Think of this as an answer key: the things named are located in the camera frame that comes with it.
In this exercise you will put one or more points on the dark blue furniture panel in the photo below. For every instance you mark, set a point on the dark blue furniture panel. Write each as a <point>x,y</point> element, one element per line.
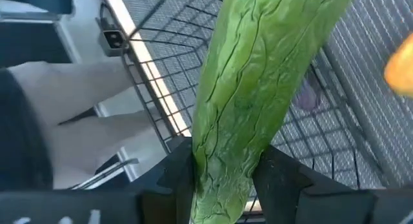
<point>32,40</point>

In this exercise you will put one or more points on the grey woven placemat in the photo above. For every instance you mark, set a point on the grey woven placemat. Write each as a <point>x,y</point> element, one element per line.
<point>371,88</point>

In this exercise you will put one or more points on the small grey camera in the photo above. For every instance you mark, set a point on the small grey camera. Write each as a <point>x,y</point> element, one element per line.
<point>111,40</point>

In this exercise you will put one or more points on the green romaine lettuce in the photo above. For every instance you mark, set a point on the green romaine lettuce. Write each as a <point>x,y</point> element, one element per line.
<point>251,88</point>

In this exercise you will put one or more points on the metal chair base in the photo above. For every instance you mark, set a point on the metal chair base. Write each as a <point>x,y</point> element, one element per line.
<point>103,174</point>

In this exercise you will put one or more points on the yellow lemon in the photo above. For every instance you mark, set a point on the yellow lemon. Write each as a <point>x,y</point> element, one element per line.
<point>401,69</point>

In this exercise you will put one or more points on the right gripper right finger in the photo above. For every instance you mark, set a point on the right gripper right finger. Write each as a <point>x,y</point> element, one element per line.
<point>277,185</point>

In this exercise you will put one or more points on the small purple eggplant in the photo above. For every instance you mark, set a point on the small purple eggplant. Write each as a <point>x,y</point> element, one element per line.
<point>306,96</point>

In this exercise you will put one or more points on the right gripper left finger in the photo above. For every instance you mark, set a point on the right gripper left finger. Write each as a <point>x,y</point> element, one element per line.
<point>167,185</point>

